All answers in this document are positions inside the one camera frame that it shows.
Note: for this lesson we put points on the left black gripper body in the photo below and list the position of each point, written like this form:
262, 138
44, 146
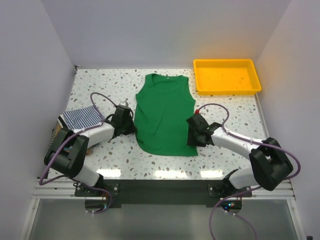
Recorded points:
129, 127

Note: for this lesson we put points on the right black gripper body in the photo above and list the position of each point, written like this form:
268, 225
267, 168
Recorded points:
193, 139

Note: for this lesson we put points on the green tank top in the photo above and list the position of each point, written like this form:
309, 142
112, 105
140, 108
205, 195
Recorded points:
163, 106

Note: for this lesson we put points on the blue white striped tank top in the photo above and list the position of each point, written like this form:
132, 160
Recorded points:
82, 118

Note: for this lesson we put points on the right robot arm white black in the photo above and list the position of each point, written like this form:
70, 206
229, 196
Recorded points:
269, 165

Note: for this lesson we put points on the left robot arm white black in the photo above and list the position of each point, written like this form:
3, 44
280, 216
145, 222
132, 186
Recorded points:
67, 153

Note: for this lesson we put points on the tan folded tank top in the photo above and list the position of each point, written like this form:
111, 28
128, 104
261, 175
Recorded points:
89, 151

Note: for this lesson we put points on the black white wide-striped tank top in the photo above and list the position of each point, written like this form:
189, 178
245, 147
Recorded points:
61, 121

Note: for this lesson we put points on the black white thin-striped tank top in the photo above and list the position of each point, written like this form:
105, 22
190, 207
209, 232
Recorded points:
51, 138

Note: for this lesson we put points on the yellow plastic tray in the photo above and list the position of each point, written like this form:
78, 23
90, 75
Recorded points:
221, 77

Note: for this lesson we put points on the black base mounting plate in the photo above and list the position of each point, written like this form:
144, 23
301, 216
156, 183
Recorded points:
157, 192

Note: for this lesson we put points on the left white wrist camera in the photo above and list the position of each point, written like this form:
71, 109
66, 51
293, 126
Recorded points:
124, 103

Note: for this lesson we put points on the aluminium frame rail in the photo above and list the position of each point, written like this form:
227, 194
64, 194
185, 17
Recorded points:
64, 189

